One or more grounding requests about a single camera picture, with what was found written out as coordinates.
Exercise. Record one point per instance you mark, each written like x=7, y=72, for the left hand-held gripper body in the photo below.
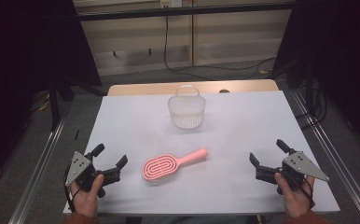
x=85, y=174

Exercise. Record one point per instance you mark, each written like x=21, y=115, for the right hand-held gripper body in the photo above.
x=296, y=168

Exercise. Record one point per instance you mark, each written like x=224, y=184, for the pink hairbrush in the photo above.
x=165, y=165

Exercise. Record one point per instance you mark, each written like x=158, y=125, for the person's left hand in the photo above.
x=86, y=199

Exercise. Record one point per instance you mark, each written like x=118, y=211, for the person's right hand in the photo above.
x=294, y=199

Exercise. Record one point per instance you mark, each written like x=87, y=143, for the white table board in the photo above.
x=231, y=140

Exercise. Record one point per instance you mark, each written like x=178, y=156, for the black metal stand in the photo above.
x=54, y=105

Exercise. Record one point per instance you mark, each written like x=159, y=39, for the small dark round knob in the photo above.
x=224, y=91

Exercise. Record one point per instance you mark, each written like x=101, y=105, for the light wooden table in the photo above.
x=144, y=88

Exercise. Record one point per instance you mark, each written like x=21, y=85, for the white plastic mesh basket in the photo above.
x=186, y=109

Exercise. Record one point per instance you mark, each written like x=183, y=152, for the black curtain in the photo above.
x=343, y=56
x=29, y=62

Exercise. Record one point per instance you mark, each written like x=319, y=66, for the black horizontal bar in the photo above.
x=184, y=11

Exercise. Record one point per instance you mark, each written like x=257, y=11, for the aluminium floor rail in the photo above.
x=41, y=165
x=339, y=161

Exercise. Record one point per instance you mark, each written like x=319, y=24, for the white wall socket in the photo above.
x=170, y=3

